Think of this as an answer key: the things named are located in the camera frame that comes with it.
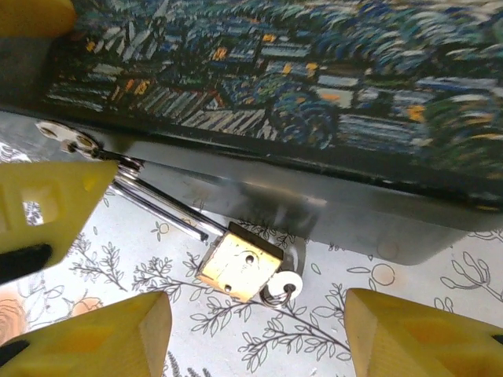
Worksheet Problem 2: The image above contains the silver metal hasp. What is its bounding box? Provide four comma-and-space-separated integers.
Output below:
34, 120, 104, 159

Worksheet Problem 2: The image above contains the white headed key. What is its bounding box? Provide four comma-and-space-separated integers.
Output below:
259, 269, 305, 310

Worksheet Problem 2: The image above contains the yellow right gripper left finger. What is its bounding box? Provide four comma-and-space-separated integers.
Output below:
0, 291, 174, 377

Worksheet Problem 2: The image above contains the brass padlock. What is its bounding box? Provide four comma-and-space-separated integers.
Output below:
112, 156, 286, 305

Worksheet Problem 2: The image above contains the starry night tin box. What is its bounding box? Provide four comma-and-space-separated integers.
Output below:
41, 0, 503, 267

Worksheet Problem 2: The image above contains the floral table cover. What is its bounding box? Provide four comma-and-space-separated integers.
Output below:
0, 109, 503, 377

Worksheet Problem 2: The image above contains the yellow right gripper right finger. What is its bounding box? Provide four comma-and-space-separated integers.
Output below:
345, 287, 503, 377

